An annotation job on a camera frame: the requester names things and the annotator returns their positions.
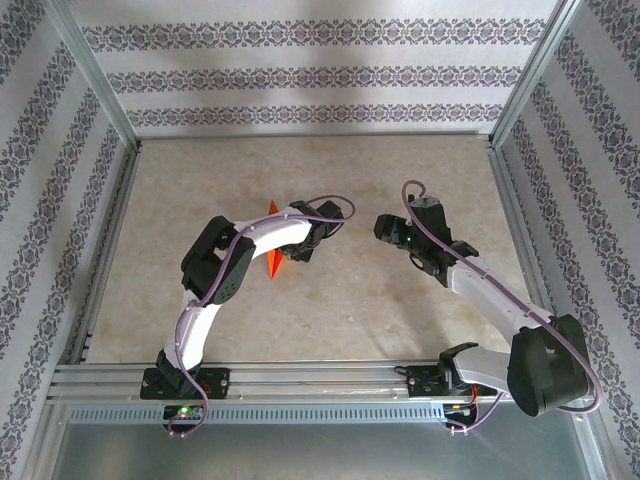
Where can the aluminium frame post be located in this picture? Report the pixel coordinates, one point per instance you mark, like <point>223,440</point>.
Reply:
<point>535,70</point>
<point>90,70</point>

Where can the thin aluminium table rail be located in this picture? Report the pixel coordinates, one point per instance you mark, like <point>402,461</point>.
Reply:
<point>320,135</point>

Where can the grey metal sheet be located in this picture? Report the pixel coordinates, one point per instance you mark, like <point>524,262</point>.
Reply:
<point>320,450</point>

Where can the orange paper sheet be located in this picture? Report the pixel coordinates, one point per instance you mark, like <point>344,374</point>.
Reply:
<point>275,265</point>

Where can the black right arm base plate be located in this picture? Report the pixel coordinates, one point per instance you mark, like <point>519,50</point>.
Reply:
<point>425,382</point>

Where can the aluminium side rail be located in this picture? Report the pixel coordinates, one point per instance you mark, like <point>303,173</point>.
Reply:
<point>520,240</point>
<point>107,250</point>

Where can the wide aluminium base rail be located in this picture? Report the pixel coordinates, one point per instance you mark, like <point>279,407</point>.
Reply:
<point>320,375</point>

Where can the small electronics board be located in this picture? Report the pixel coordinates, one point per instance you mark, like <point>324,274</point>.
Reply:
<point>184,414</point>
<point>457,411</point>

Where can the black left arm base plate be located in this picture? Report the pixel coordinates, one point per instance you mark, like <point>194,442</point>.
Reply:
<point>215,382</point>

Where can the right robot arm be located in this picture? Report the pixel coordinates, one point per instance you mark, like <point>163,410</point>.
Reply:
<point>490,295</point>

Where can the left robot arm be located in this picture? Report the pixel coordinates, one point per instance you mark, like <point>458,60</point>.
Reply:
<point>280,230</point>

